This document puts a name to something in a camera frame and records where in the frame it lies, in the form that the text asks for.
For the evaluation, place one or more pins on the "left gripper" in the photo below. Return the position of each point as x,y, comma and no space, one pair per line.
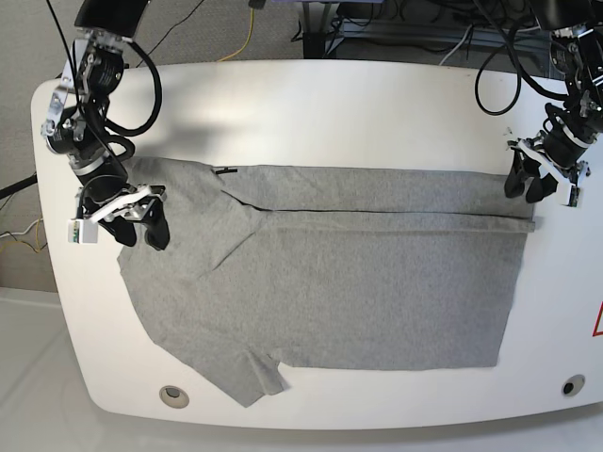
548,161

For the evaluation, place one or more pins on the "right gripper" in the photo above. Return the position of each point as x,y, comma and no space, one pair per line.
142,203

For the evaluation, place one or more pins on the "grey T-shirt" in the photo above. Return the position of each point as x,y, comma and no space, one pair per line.
359,269

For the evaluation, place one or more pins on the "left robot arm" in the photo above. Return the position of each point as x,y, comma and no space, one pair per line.
575,30

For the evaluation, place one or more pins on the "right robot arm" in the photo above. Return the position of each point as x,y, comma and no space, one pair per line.
77,126

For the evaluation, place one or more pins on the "left table grommet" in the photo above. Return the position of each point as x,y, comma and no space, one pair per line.
174,397

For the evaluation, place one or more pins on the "table grommet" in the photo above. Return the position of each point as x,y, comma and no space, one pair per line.
174,397
573,385

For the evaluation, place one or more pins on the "red triangle sticker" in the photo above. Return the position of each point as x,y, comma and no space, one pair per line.
598,328

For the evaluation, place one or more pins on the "right table grommet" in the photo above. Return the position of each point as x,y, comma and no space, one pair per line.
573,385

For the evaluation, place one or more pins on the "black table leg base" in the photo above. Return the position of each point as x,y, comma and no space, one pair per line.
314,45

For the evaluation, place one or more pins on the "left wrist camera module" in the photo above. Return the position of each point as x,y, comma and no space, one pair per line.
82,231

